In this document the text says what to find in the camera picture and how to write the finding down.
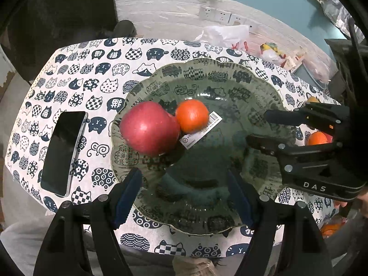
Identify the cat print tablecloth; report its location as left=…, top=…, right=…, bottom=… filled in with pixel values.
left=6, top=37, right=342, bottom=258

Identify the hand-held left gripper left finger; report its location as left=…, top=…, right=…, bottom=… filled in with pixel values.
left=33, top=167, right=143, bottom=276

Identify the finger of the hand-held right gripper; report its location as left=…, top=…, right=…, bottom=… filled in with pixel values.
left=246, top=134, right=281, bottom=156
left=264, top=108, right=308, bottom=125

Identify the scalloped clear glass plate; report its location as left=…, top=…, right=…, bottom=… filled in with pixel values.
left=110, top=57, right=296, bottom=236

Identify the person's right hand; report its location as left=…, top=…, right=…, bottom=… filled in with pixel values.
left=333, top=187, right=368, bottom=210

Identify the white barcode label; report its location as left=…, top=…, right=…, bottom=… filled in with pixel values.
left=180, top=111, right=222, bottom=149

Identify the white paper bag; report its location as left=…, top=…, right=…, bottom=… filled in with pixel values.
left=285, top=46, right=308, bottom=71

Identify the red apple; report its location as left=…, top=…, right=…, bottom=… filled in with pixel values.
left=119, top=101, right=181, bottom=156

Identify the black chair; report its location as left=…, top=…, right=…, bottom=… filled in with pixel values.
left=0, top=0, right=138, bottom=81

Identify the light blue waste bin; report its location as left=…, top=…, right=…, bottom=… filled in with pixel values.
left=293, top=62, right=331, bottom=91

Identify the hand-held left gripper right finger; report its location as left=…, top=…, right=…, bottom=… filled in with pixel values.
left=226, top=168, right=334, bottom=276

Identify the black smartphone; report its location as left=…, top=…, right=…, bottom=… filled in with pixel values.
left=40, top=111, right=88, bottom=198

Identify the orange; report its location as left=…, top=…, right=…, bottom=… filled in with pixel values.
left=307, top=131, right=329, bottom=146
left=175, top=99, right=210, bottom=134

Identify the white plastic bag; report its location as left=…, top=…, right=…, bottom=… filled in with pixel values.
left=195, top=24, right=250, bottom=48

